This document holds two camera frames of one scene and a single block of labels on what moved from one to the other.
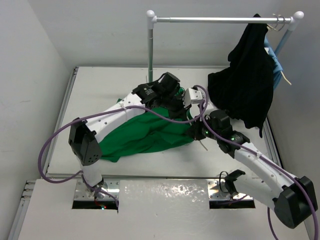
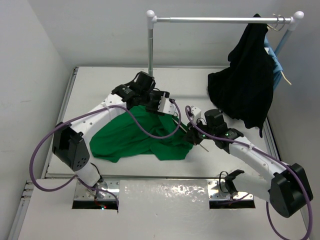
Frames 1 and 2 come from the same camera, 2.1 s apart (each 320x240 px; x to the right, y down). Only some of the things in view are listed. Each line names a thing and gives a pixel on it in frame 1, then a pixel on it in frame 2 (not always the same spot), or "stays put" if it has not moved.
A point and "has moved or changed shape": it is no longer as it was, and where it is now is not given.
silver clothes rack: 152,19 stays put
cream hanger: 200,141 has moved or changed shape
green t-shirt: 143,131 has moved or changed shape
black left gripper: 181,112 -> 155,108
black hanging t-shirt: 243,89 stays put
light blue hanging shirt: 277,67 stays put
